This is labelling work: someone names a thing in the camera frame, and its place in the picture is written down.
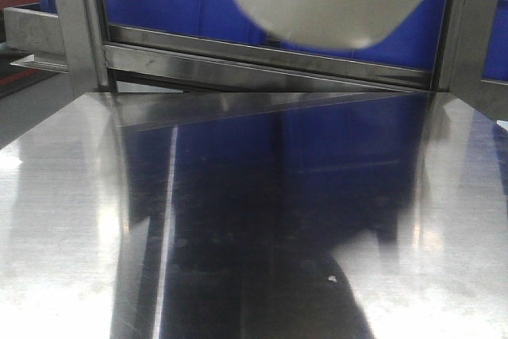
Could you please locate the stainless steel shelf frame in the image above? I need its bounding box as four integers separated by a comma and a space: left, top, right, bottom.
3, 0, 508, 121

